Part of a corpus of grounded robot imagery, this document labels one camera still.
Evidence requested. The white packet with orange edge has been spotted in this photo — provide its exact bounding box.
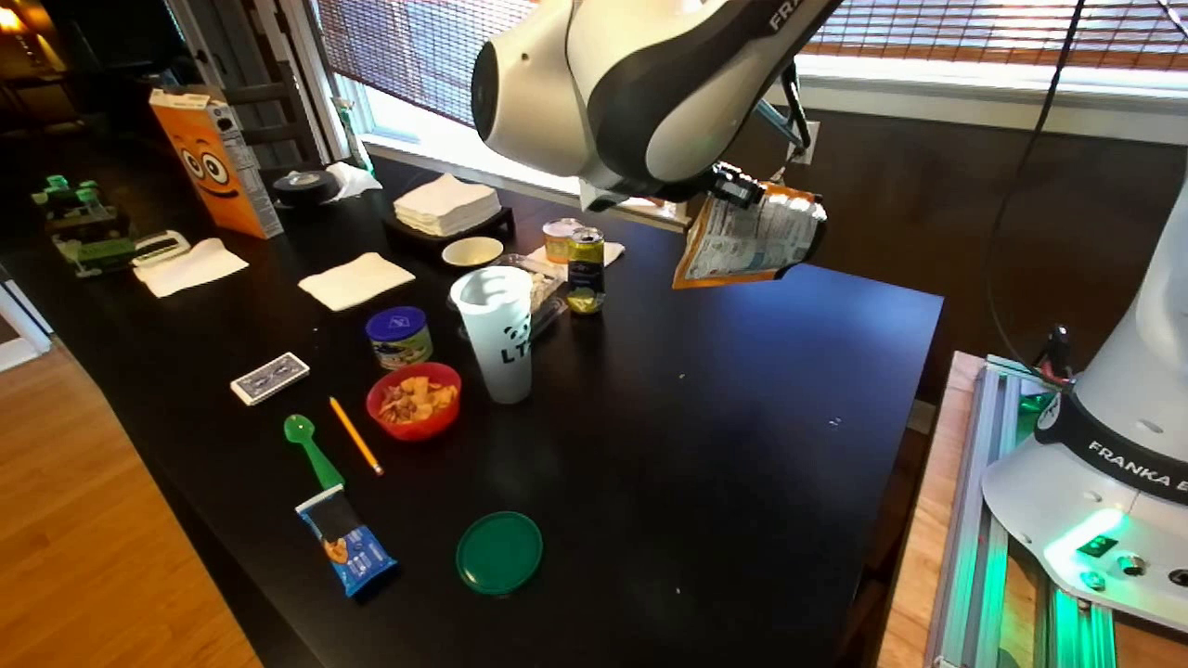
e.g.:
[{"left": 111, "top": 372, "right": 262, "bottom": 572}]
[{"left": 671, "top": 182, "right": 828, "bottom": 290}]

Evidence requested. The blue snack packet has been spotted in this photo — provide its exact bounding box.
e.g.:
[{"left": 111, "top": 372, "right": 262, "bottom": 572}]
[{"left": 294, "top": 483, "right": 399, "bottom": 598}]

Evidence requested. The white paper napkin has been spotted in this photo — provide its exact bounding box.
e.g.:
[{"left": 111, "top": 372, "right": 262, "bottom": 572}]
[
  {"left": 135, "top": 237, "right": 251, "bottom": 300},
  {"left": 297, "top": 250, "right": 417, "bottom": 313},
  {"left": 526, "top": 240, "right": 626, "bottom": 271}
]

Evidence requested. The yellow and blue can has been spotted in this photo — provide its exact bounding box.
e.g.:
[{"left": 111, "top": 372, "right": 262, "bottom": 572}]
[{"left": 566, "top": 226, "right": 607, "bottom": 316}]

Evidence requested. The small orange can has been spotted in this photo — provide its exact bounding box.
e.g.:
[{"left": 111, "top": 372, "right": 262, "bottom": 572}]
[{"left": 542, "top": 217, "right": 584, "bottom": 266}]

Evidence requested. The clear plastic container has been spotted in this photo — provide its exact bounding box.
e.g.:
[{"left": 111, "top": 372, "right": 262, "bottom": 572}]
[{"left": 501, "top": 252, "right": 570, "bottom": 340}]

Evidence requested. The small white bowl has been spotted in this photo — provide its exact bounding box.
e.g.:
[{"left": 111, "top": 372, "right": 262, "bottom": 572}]
[{"left": 440, "top": 236, "right": 506, "bottom": 271}]

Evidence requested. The tall white plastic cup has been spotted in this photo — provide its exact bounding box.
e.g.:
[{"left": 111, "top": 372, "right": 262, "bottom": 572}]
[{"left": 449, "top": 265, "right": 536, "bottom": 405}]

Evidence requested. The stack of white napkins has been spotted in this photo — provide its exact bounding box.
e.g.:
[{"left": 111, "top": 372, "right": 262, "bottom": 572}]
[{"left": 393, "top": 172, "right": 503, "bottom": 238}]

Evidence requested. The bamboo window blind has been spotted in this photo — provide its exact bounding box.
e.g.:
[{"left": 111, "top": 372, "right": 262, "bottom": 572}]
[
  {"left": 315, "top": 0, "right": 541, "bottom": 128},
  {"left": 800, "top": 0, "right": 1188, "bottom": 74}
]

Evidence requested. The black napkin tray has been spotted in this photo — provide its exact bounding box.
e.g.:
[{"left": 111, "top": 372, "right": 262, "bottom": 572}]
[{"left": 382, "top": 205, "right": 517, "bottom": 262}]

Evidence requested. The tin with blue lid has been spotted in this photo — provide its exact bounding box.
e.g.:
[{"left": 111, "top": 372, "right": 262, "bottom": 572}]
[{"left": 364, "top": 305, "right": 435, "bottom": 371}]

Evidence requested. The crumpled white tissue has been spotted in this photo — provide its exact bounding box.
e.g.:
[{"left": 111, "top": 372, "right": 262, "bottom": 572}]
[{"left": 324, "top": 161, "right": 383, "bottom": 203}]

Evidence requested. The heap of orange snacks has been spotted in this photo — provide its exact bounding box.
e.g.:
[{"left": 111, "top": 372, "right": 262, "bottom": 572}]
[{"left": 378, "top": 375, "right": 458, "bottom": 426}]

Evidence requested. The red bowl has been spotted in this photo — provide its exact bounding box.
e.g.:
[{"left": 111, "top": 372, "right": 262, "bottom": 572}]
[{"left": 365, "top": 361, "right": 463, "bottom": 443}]

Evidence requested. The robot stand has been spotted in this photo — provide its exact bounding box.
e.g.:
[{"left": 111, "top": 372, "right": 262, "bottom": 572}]
[{"left": 876, "top": 350, "right": 1188, "bottom": 668}]

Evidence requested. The black tape roll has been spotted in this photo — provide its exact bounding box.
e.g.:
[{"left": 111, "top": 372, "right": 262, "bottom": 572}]
[{"left": 271, "top": 169, "right": 341, "bottom": 208}]

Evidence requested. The green round lid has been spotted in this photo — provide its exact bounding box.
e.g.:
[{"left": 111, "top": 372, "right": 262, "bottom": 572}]
[{"left": 454, "top": 510, "right": 545, "bottom": 597}]

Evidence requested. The yellow pencil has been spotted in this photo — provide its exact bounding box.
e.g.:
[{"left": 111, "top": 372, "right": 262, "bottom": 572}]
[{"left": 328, "top": 395, "right": 385, "bottom": 477}]

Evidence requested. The green plastic spoon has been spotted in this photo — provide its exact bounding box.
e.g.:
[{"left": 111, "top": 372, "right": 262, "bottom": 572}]
[{"left": 282, "top": 413, "right": 346, "bottom": 492}]

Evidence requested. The deck of playing cards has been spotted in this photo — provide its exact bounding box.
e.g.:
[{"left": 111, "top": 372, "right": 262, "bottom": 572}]
[{"left": 229, "top": 351, "right": 311, "bottom": 407}]

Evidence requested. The orange cereal box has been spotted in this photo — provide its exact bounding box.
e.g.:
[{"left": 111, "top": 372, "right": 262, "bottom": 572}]
[{"left": 148, "top": 85, "right": 285, "bottom": 241}]

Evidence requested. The white stapler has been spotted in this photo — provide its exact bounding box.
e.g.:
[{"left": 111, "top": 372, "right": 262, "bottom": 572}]
[{"left": 129, "top": 229, "right": 192, "bottom": 269}]

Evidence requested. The black cable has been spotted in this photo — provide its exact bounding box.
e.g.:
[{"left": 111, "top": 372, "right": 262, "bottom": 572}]
[{"left": 985, "top": 0, "right": 1089, "bottom": 383}]

